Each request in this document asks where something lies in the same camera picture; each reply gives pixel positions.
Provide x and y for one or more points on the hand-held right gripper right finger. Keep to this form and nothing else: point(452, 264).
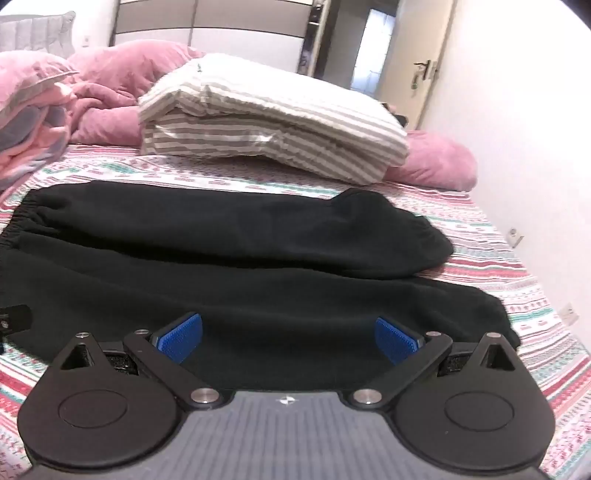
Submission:
point(392, 340)

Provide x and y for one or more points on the pink pillow with grey trim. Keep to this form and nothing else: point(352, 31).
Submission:
point(27, 78)

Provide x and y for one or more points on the grey cushion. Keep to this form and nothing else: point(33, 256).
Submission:
point(32, 34)

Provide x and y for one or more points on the wardrobe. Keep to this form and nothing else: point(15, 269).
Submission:
point(207, 32)

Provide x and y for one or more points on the bright window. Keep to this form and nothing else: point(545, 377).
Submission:
point(374, 50)

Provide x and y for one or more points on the black pants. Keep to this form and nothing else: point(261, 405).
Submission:
point(231, 277)

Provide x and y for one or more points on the striped pillow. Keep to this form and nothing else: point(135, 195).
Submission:
point(277, 120)

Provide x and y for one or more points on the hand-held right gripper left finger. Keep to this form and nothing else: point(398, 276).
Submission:
point(182, 339)

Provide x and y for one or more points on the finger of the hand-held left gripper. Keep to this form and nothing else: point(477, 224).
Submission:
point(18, 319)

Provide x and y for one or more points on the pink and grey folded blanket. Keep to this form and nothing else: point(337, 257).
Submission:
point(32, 138)

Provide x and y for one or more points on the wall socket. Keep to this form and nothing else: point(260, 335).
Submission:
point(515, 237)
point(570, 313)

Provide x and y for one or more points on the patterned bed sheet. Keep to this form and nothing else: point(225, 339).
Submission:
point(485, 277)

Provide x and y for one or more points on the pink duvet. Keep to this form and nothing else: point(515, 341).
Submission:
point(111, 92)

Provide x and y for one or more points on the white door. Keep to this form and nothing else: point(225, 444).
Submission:
point(415, 37)

